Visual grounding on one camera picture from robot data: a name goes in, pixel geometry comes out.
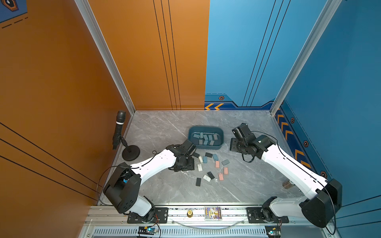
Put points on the white eraser low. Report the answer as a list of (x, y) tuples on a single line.
[(207, 178)]

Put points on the black microphone on stand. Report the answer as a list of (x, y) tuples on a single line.
[(120, 120)]

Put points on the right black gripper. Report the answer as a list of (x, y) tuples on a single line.
[(232, 145)]

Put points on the right green circuit board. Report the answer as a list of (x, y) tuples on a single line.
[(273, 231)]

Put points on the colourful card on rail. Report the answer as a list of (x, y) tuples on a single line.
[(212, 213)]

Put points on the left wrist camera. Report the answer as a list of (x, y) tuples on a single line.
[(188, 147)]

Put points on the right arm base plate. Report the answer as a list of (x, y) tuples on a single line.
[(264, 215)]

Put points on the blue eraser beside dark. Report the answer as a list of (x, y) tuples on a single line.
[(215, 157)]

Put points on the teal plastic storage box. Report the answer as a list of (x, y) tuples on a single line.
[(206, 137)]

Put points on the black eraser centre low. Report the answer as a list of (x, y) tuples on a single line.
[(211, 175)]

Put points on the black round microphone base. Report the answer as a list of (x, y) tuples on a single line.
[(130, 153)]

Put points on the white eraser 4B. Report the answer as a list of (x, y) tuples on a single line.
[(199, 167)]

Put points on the aluminium front rail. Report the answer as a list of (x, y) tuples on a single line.
[(185, 214)]

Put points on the green circuit board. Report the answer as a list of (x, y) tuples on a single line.
[(148, 231), (273, 231)]

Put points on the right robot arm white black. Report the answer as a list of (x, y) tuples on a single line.
[(321, 198)]

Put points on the brass knob on rail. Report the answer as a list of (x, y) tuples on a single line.
[(189, 213)]

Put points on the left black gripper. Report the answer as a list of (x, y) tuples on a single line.
[(191, 166)]

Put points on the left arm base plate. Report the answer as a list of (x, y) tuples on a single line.
[(155, 215)]

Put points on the left green circuit board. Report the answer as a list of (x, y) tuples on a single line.
[(148, 231)]

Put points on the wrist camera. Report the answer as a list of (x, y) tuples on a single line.
[(188, 147), (242, 131)]

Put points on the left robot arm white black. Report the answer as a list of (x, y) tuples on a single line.
[(123, 187)]

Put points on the black eraser bottom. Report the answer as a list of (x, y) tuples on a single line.
[(198, 182)]

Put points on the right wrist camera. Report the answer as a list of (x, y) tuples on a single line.
[(242, 131)]

